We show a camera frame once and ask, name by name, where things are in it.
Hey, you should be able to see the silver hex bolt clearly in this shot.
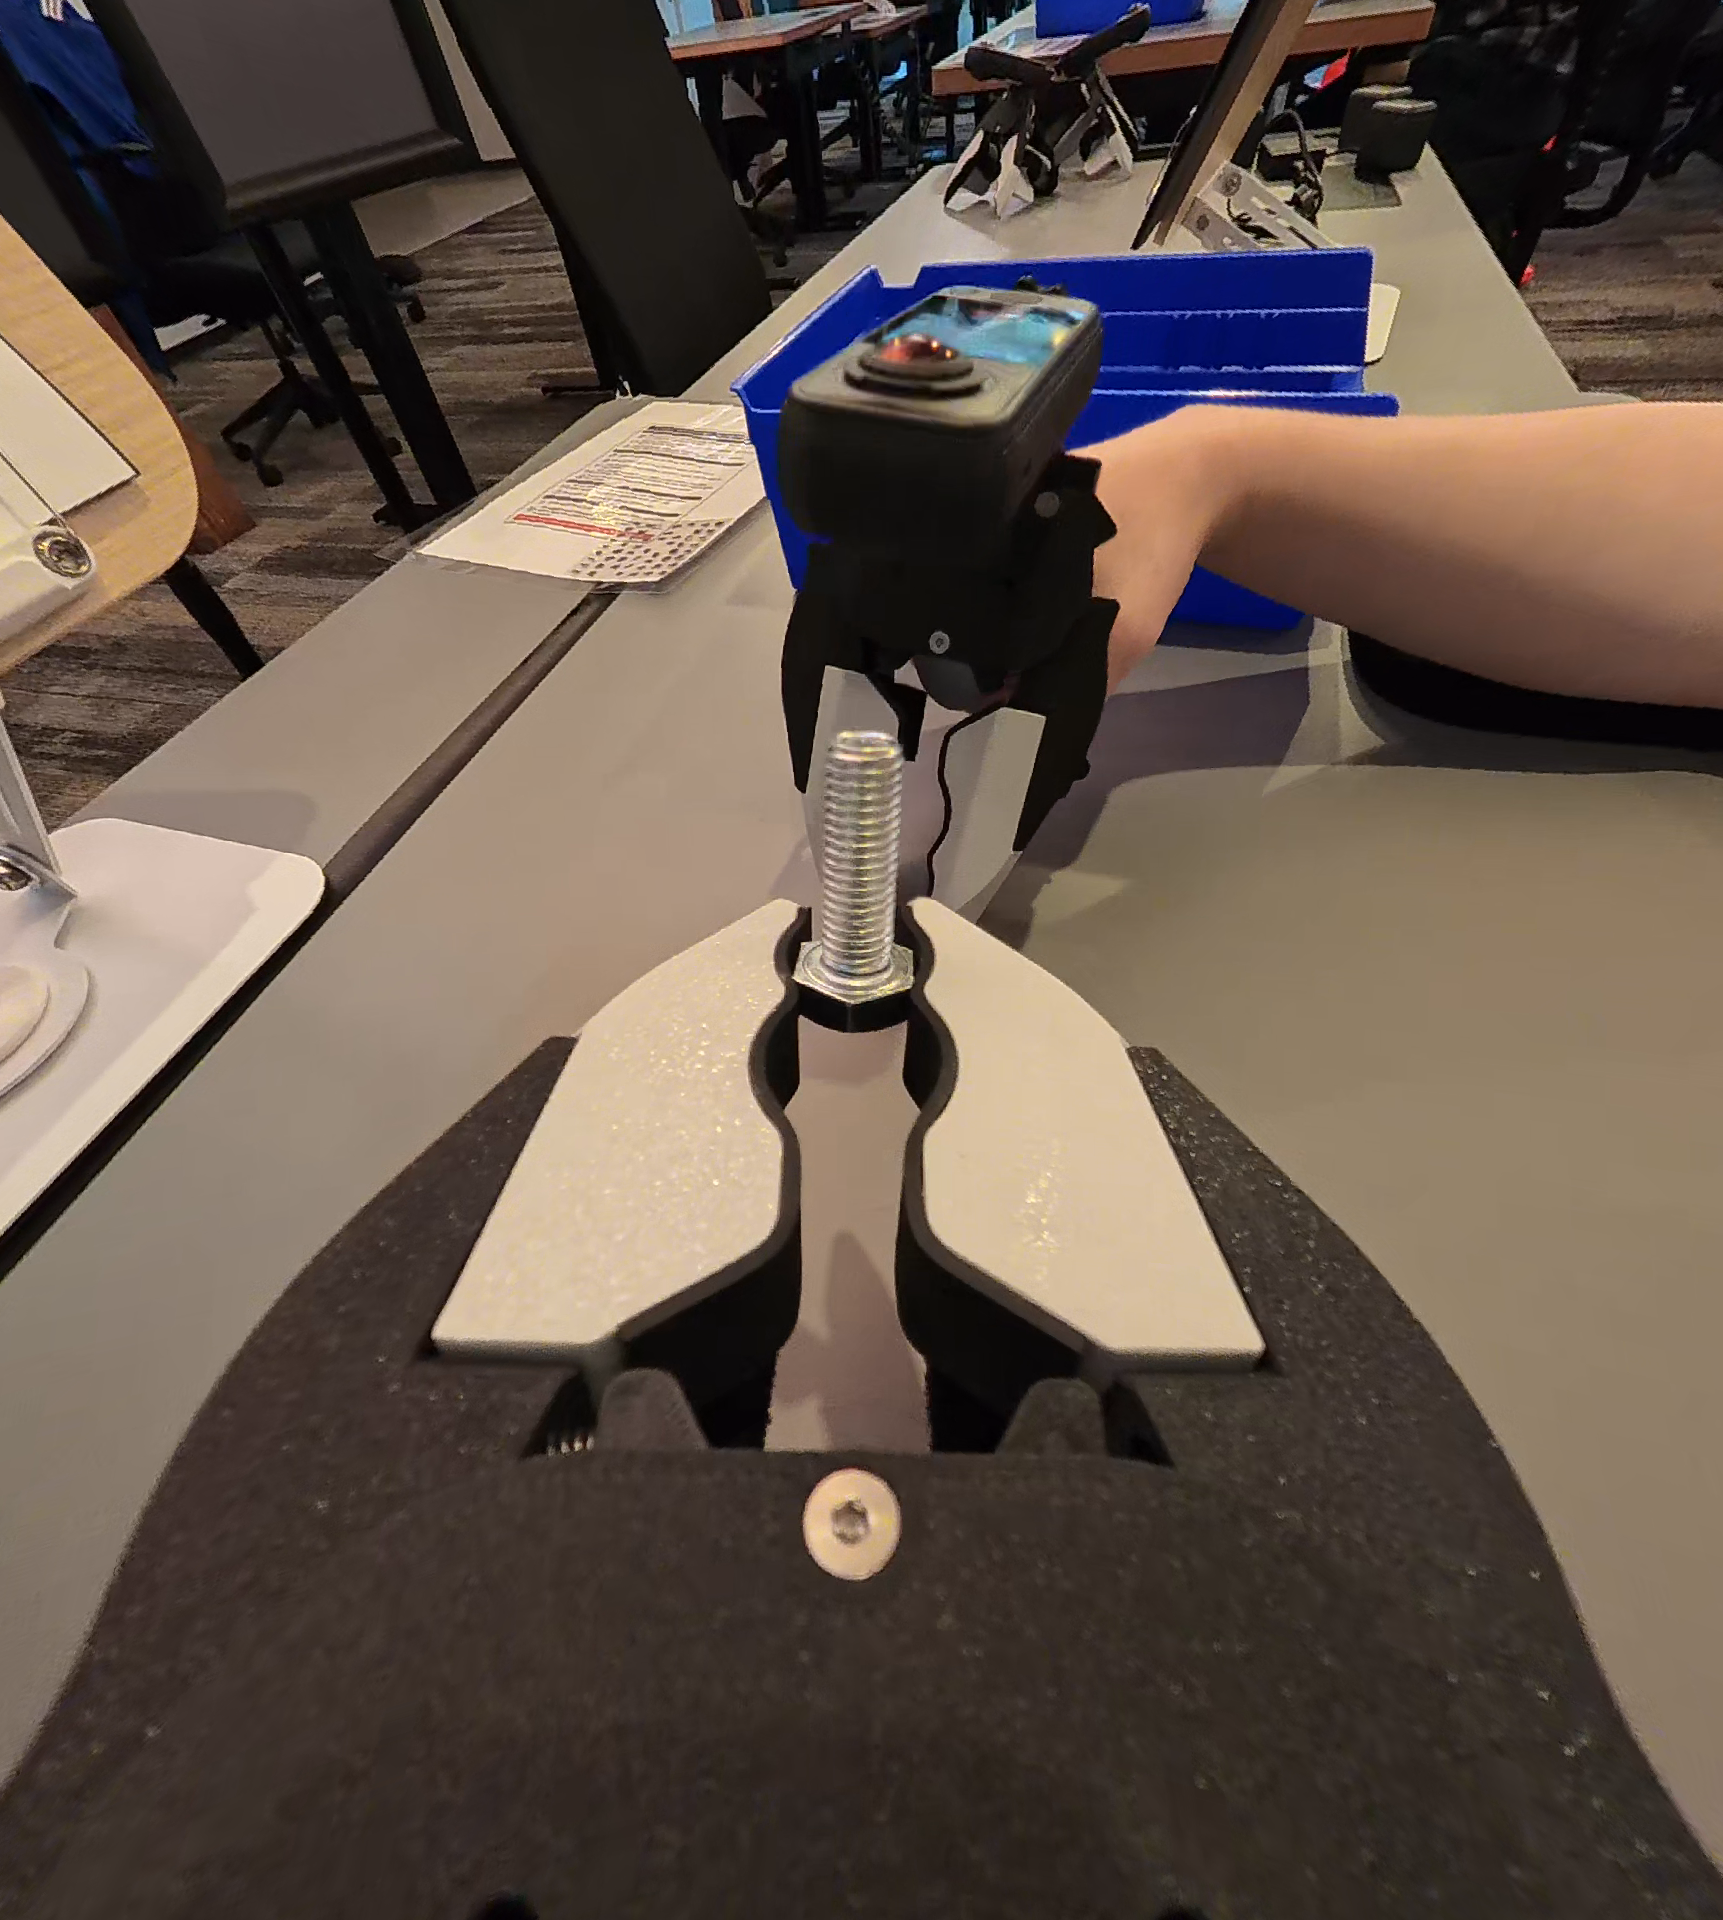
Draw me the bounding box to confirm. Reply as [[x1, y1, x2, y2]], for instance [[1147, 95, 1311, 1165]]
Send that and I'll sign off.
[[789, 731, 917, 1038]]

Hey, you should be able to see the black framed display easel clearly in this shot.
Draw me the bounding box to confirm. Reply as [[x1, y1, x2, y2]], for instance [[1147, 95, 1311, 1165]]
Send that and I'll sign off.
[[96, 0, 480, 529]]

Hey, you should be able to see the laminated instruction sheet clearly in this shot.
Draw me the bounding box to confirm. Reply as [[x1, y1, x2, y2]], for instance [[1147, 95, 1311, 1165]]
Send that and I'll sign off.
[[418, 424, 769, 595]]

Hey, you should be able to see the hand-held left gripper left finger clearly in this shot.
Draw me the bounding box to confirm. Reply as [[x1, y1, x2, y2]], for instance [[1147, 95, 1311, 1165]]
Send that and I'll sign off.
[[430, 900, 803, 1450]]

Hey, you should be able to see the person's right hand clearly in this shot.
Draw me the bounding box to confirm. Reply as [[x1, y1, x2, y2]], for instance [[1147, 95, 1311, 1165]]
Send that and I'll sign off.
[[1071, 426, 1237, 696]]

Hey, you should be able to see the idle hand-held gripper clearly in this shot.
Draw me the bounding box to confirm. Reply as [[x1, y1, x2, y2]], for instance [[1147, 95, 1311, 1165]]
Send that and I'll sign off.
[[943, 6, 1155, 220]]

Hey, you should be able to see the wooden office desk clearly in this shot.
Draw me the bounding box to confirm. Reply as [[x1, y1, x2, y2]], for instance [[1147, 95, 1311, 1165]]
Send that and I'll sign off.
[[935, 0, 1435, 78], [665, 0, 877, 63]]

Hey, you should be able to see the black wrist rest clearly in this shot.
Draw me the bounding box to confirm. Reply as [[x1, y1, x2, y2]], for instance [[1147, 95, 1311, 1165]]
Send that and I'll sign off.
[[1347, 631, 1723, 760]]

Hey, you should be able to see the person's right forearm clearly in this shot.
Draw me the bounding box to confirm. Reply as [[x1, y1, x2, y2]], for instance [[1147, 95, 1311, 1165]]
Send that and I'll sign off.
[[1191, 403, 1723, 721]]

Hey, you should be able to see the blue jacket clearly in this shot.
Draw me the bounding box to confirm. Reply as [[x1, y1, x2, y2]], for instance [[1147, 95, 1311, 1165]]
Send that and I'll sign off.
[[0, 0, 158, 379]]

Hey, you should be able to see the small black box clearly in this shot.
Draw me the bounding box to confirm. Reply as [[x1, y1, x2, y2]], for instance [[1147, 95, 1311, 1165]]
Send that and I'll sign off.
[[1341, 82, 1439, 183]]

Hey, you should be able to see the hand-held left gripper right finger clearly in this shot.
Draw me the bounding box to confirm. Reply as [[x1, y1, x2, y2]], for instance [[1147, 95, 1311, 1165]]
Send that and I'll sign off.
[[895, 897, 1271, 1435]]

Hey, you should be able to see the wood and white document stand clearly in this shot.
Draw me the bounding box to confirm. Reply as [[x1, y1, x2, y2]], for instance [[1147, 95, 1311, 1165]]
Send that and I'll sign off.
[[0, 104, 328, 1338], [1131, 0, 1403, 363]]

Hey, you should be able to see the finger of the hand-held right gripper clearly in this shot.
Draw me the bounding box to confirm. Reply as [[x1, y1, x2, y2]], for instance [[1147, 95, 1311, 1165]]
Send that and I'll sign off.
[[815, 667, 945, 910], [939, 703, 1045, 920]]

